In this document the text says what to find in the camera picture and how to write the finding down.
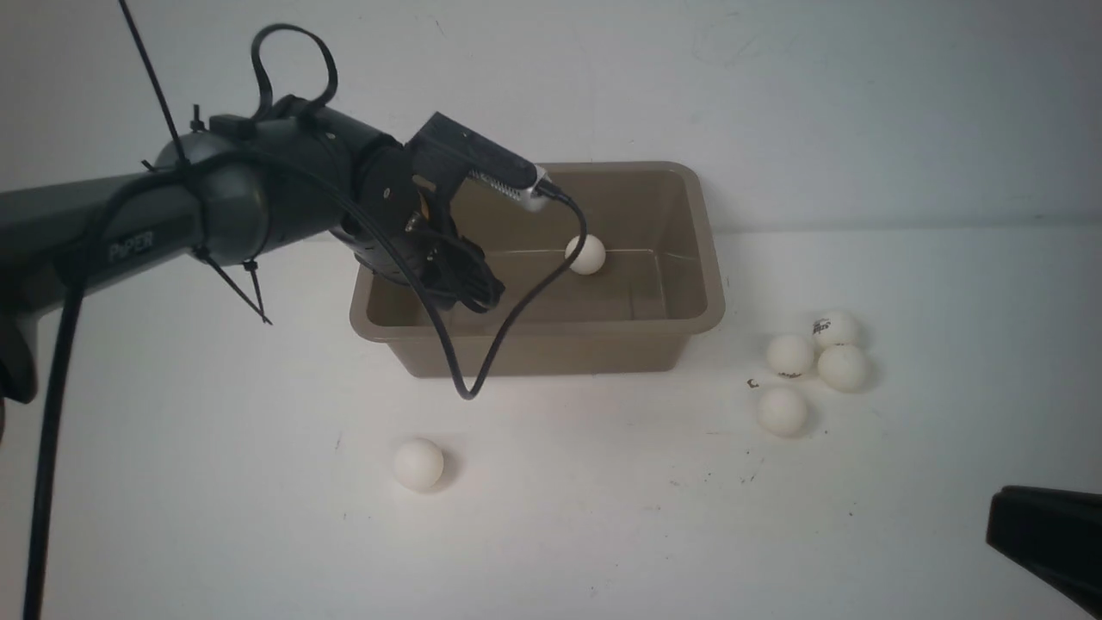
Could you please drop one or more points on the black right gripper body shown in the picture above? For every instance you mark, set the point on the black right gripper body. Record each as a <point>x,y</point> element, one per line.
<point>1055,535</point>

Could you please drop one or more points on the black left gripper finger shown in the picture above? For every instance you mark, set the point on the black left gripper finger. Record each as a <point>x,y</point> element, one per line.
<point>457,274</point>

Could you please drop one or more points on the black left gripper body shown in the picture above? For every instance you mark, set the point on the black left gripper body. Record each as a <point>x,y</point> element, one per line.
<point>390,234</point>

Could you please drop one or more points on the white ball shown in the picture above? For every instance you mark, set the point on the white ball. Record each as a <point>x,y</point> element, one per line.
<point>783,412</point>
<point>590,254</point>
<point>418,464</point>
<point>835,328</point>
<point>844,367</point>
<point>790,355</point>

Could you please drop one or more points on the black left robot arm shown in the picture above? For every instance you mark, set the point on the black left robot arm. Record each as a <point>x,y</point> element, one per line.
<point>237,188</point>

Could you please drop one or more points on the taupe plastic rectangular bin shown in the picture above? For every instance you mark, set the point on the taupe plastic rectangular bin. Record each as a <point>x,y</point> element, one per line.
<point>659,285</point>

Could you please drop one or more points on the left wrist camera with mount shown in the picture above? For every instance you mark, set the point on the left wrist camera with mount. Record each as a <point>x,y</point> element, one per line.
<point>445,154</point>

